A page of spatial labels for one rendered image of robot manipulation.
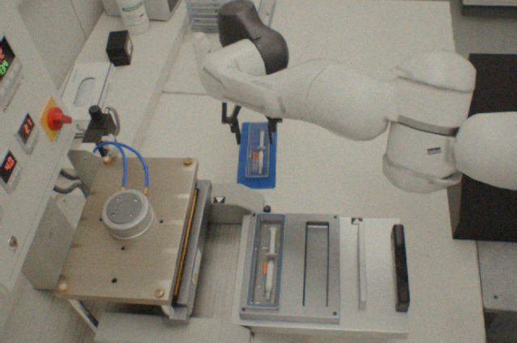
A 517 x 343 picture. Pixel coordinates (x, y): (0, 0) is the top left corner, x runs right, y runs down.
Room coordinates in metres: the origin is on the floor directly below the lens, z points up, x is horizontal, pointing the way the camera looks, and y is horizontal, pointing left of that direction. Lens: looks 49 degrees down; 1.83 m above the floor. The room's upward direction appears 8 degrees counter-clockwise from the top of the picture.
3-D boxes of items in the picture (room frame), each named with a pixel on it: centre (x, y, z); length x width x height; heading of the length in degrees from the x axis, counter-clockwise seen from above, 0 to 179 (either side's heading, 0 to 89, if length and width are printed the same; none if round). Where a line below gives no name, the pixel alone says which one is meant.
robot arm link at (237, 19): (0.88, -0.02, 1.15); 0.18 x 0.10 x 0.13; 24
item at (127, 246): (0.53, 0.25, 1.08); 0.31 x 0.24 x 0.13; 169
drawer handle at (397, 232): (0.42, -0.21, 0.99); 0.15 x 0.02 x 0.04; 169
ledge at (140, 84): (1.32, 0.38, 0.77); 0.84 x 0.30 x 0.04; 164
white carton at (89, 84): (1.13, 0.45, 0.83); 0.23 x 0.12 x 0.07; 172
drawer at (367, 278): (0.45, -0.08, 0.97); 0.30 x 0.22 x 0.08; 79
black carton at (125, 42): (1.34, 0.37, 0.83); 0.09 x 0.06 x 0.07; 177
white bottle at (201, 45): (1.27, 0.12, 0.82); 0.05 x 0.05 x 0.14
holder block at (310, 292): (0.46, -0.03, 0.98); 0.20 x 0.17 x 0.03; 169
